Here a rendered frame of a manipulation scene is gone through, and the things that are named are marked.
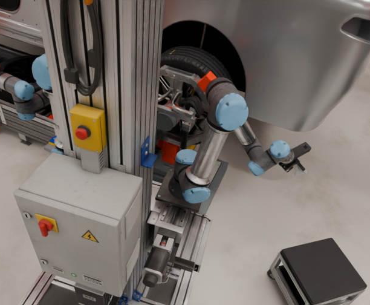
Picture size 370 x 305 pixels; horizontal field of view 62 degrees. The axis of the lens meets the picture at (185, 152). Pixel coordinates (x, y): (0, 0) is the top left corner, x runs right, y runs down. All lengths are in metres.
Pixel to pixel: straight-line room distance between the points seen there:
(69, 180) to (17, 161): 2.01
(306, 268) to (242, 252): 0.52
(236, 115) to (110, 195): 0.49
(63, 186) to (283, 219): 2.03
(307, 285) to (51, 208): 1.51
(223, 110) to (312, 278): 1.32
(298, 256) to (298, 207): 0.83
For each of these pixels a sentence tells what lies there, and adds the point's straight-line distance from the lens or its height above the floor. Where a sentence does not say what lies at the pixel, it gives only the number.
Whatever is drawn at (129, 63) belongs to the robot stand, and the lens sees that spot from 0.82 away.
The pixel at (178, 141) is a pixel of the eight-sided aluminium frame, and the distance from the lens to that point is 2.16.
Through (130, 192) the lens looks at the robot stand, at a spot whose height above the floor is 1.23.
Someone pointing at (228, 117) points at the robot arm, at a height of 1.40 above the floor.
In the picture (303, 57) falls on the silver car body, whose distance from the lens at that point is 2.09.
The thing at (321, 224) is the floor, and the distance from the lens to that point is 2.85.
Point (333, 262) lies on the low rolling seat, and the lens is 2.21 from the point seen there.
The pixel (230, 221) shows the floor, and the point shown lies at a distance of 2.55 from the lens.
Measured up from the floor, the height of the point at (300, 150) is 1.10.
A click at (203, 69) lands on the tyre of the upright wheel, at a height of 1.15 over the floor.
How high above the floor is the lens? 1.99
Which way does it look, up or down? 41 degrees down
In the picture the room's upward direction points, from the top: 9 degrees clockwise
